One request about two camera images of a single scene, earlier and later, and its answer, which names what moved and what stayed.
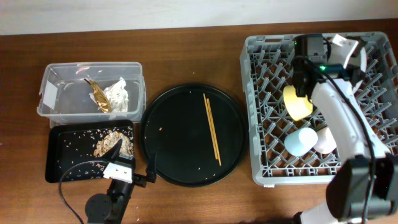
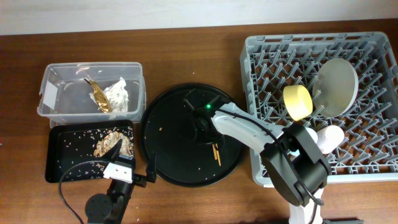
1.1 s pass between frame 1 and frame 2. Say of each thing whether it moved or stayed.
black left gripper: stayed
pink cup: stayed
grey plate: moved
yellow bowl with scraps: stayed
